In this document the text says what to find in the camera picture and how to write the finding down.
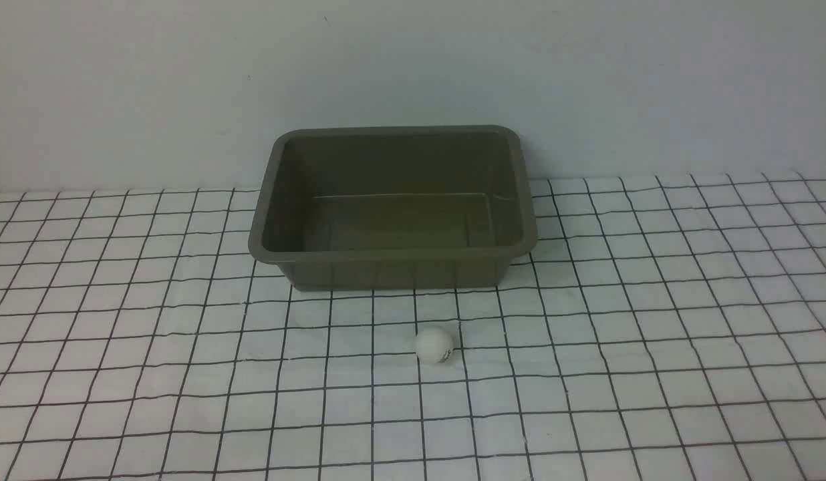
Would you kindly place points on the white ping-pong ball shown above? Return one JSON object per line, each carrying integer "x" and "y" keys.
{"x": 434, "y": 345}

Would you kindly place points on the olive green plastic bin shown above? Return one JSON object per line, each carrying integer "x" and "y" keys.
{"x": 389, "y": 208}

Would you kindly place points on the white black-grid tablecloth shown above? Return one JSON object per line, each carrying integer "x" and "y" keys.
{"x": 663, "y": 329}

